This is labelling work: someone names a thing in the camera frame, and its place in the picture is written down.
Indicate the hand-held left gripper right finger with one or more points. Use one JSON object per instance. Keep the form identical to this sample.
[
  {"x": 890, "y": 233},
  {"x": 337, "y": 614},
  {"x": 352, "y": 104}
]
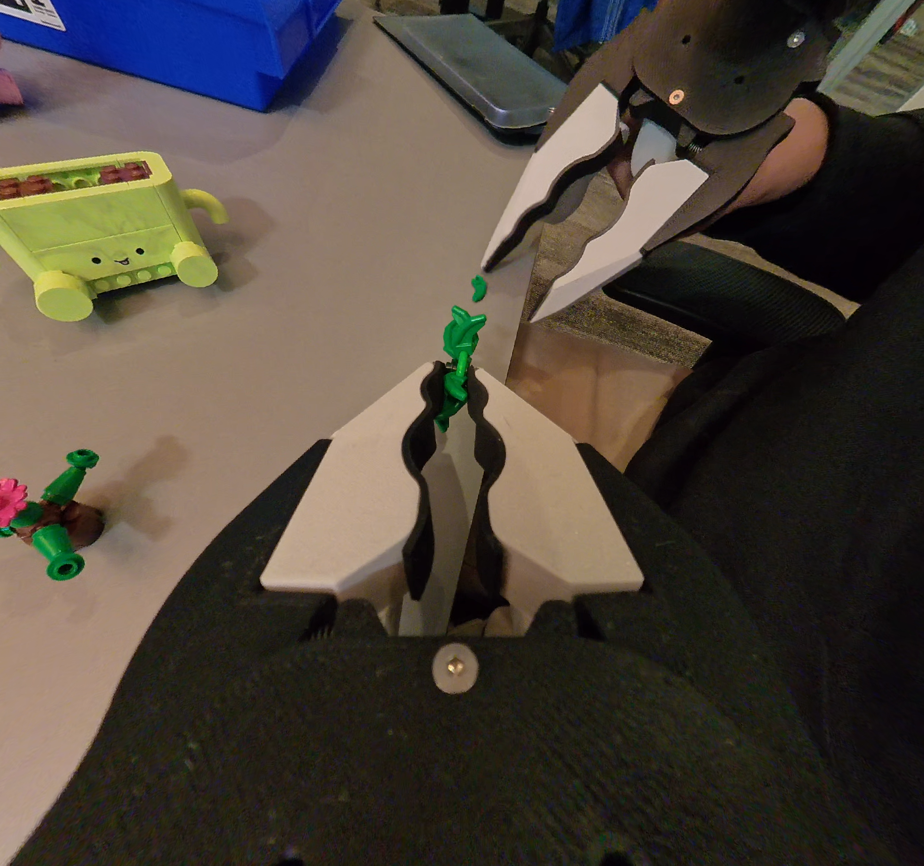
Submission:
[{"x": 563, "y": 512}]

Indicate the person's right hand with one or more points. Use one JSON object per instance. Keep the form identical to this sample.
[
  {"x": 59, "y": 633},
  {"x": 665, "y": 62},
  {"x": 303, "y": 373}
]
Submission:
[{"x": 790, "y": 151}]

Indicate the green spiky toy brick plant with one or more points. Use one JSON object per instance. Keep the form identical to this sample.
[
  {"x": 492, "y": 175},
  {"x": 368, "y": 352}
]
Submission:
[{"x": 458, "y": 353}]

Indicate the toy brick flowering cactus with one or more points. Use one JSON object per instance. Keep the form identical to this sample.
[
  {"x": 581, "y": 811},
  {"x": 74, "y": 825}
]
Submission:
[{"x": 65, "y": 519}]

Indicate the small green toy brick leaf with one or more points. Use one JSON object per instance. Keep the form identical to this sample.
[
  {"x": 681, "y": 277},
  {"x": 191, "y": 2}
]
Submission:
[{"x": 479, "y": 289}]

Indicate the black office chair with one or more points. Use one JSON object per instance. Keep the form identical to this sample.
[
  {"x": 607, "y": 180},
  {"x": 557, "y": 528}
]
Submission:
[{"x": 722, "y": 303}]

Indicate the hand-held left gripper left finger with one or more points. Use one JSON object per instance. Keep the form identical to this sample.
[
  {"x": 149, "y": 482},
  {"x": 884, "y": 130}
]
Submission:
[{"x": 346, "y": 512}]

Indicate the person's black top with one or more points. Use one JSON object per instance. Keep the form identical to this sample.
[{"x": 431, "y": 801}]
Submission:
[{"x": 794, "y": 519}]

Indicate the grey closed laptop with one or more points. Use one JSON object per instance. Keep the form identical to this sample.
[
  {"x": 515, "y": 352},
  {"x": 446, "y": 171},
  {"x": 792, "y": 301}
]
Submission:
[{"x": 476, "y": 65}]

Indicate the lime green toy brick planter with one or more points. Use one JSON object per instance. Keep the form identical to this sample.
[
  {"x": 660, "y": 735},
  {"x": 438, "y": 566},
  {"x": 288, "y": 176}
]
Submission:
[{"x": 101, "y": 231}]

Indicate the pink toy brick planter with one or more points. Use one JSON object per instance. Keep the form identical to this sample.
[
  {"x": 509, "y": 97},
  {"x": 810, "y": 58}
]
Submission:
[{"x": 8, "y": 83}]

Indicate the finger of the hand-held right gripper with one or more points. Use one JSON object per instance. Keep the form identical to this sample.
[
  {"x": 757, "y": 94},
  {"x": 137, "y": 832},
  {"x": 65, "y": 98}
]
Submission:
[
  {"x": 563, "y": 159},
  {"x": 650, "y": 224}
]

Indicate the blue storage bin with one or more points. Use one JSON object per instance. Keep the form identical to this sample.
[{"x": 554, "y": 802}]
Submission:
[{"x": 180, "y": 7}]

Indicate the person's right forearm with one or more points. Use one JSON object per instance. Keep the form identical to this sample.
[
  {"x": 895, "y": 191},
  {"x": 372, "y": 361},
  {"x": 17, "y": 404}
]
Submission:
[{"x": 881, "y": 195}]

